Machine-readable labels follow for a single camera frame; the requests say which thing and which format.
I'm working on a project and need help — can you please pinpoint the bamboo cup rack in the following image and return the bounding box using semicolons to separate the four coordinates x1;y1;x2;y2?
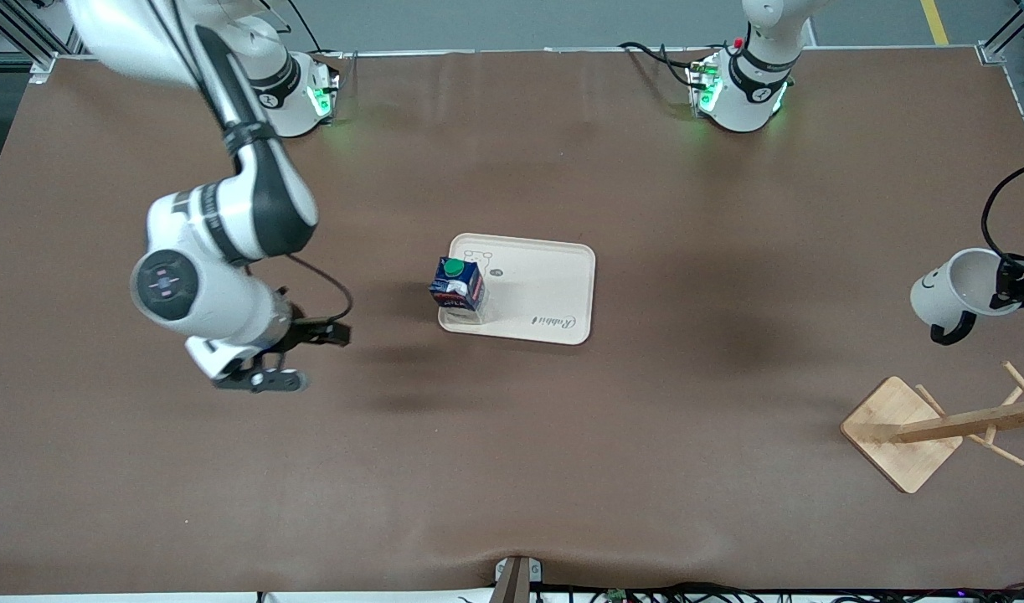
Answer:
841;360;1024;494

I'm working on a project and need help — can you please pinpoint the blue milk carton green cap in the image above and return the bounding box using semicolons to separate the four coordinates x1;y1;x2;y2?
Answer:
429;255;486;324

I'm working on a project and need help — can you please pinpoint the metal table edge clamp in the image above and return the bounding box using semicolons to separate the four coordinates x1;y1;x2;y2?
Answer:
493;555;543;603

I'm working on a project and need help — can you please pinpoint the white smiley mug black handle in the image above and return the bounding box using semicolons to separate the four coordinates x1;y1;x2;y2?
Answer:
910;248;1023;346

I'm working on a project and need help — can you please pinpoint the black left base cable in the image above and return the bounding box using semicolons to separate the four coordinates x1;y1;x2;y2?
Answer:
619;40;709;89

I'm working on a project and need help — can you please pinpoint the black base cable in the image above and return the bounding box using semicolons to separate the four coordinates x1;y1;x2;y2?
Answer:
290;0;358;80
619;40;709;89

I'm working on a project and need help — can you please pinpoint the black right base cable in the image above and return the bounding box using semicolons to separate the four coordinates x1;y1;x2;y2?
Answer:
290;0;358;80

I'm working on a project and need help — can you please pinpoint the brown table cover mat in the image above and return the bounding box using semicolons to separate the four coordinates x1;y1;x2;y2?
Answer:
0;46;1024;595

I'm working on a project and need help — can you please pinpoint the cream plastic rabbit tray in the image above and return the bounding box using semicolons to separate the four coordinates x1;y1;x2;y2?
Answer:
438;233;597;346

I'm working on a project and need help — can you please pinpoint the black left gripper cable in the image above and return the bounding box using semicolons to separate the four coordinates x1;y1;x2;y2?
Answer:
981;159;1024;274

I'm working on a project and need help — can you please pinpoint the aluminium frame profile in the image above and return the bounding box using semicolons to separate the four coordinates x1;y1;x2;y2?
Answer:
976;0;1024;160
0;0;85;85

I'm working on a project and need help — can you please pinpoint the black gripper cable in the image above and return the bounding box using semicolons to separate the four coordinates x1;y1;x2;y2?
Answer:
287;251;353;326
981;159;1024;274

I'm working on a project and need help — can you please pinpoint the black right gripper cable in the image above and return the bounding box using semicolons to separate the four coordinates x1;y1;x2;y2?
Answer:
287;251;353;326

